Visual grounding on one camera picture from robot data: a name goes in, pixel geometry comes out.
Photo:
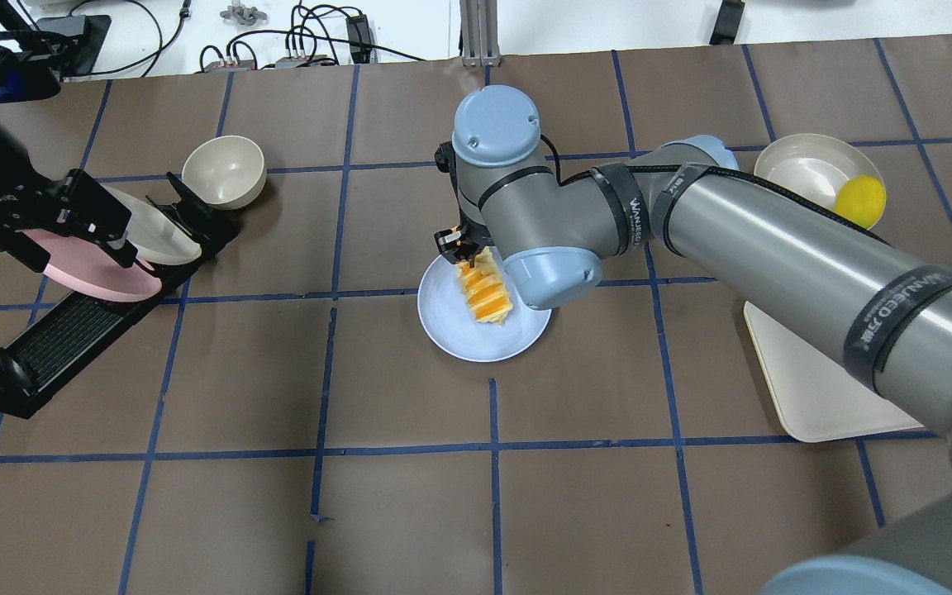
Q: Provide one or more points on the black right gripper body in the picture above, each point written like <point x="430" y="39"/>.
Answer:
<point x="449" y="240"/>

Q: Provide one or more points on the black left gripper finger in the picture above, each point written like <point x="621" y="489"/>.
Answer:
<point x="122" y="252"/>

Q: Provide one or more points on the striped bread roll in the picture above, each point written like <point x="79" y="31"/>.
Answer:
<point x="484" y="289"/>

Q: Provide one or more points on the blue plate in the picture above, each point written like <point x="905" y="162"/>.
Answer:
<point x="451" y="326"/>

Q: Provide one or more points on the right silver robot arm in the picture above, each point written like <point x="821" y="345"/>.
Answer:
<point x="879" y="313"/>

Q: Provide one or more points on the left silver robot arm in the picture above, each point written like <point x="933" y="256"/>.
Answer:
<point x="75" y="206"/>

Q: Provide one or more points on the cream plate in rack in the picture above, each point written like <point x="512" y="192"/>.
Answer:
<point x="157" y="239"/>

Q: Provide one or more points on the pink plate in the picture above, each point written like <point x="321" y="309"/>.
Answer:
<point x="84" y="268"/>

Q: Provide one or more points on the white round plate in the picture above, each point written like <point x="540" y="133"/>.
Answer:
<point x="814" y="166"/>

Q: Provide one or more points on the cream bowl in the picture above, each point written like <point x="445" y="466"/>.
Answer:
<point x="227" y="173"/>

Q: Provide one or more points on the black monitor stand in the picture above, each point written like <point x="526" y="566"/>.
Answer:
<point x="72" y="44"/>

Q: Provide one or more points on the black dish rack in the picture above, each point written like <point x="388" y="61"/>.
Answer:
<point x="57" y="347"/>

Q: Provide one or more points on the white rectangular tray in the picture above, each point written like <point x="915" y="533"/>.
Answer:
<point x="815" y="399"/>

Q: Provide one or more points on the yellow lemon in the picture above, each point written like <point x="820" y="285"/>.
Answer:
<point x="862" y="200"/>

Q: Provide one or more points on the aluminium frame post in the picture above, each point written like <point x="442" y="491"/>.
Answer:
<point x="479" y="34"/>

